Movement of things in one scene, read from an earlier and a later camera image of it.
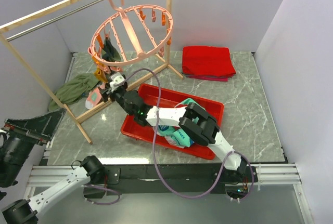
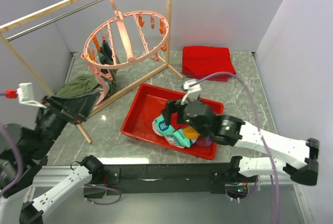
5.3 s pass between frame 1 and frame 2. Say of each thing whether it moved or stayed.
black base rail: stayed
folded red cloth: stayed
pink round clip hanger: moved
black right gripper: moved
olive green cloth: stayed
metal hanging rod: stayed
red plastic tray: stayed
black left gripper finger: moved
